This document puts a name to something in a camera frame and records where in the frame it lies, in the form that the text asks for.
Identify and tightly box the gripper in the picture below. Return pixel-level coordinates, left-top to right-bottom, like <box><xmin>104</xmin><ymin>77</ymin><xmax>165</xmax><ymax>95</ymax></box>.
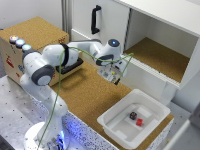
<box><xmin>97</xmin><ymin>63</ymin><xmax>123</xmax><ymax>84</ymax></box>

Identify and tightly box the purple block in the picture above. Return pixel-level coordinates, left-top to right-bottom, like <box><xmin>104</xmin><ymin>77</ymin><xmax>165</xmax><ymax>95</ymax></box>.
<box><xmin>129</xmin><ymin>111</ymin><xmax>138</xmax><ymax>121</ymax></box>

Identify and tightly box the pink block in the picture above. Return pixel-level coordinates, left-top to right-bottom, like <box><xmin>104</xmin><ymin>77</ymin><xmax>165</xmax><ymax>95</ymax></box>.
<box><xmin>135</xmin><ymin>118</ymin><xmax>145</xmax><ymax>127</ymax></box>

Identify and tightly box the white sliding door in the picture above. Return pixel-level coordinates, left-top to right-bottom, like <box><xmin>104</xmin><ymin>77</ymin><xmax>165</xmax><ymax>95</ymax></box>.
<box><xmin>70</xmin><ymin>0</ymin><xmax>132</xmax><ymax>52</ymax></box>

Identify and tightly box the white plastic box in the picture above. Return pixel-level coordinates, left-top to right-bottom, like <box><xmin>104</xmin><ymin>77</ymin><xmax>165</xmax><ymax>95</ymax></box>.
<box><xmin>96</xmin><ymin>88</ymin><xmax>172</xmax><ymax>150</ymax></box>

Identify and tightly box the white cabinet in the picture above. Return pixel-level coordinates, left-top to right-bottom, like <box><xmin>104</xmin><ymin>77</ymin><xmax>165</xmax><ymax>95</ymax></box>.
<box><xmin>68</xmin><ymin>0</ymin><xmax>200</xmax><ymax>108</ymax></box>

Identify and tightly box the wooden drawer box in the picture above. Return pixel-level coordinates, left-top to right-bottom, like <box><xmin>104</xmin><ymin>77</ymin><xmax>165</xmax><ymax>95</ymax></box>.
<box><xmin>0</xmin><ymin>16</ymin><xmax>71</xmax><ymax>88</ymax></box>

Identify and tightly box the green button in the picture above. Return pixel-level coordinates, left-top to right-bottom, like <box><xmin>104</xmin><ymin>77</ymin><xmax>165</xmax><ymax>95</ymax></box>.
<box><xmin>21</xmin><ymin>43</ymin><xmax>33</xmax><ymax>52</ymax></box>

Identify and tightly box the blue button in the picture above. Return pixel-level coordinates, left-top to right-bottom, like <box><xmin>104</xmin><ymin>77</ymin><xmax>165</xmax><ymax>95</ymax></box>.
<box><xmin>15</xmin><ymin>38</ymin><xmax>26</xmax><ymax>48</ymax></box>

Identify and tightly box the red button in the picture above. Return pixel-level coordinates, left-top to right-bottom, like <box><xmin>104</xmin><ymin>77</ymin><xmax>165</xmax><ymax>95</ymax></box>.
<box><xmin>9</xmin><ymin>34</ymin><xmax>20</xmax><ymax>44</ymax></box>

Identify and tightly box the black drawer handle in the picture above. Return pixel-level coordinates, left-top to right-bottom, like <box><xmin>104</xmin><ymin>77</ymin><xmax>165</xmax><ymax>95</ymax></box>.
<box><xmin>55</xmin><ymin>58</ymin><xmax>85</xmax><ymax>75</ymax></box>

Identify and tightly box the green cable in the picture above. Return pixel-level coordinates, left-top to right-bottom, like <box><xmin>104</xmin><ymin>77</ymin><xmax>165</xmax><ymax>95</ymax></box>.
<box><xmin>35</xmin><ymin>45</ymin><xmax>135</xmax><ymax>150</ymax></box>

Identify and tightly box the black door handle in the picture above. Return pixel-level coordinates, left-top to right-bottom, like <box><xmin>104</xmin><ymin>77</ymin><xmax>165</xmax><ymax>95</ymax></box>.
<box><xmin>90</xmin><ymin>4</ymin><xmax>103</xmax><ymax>36</ymax></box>

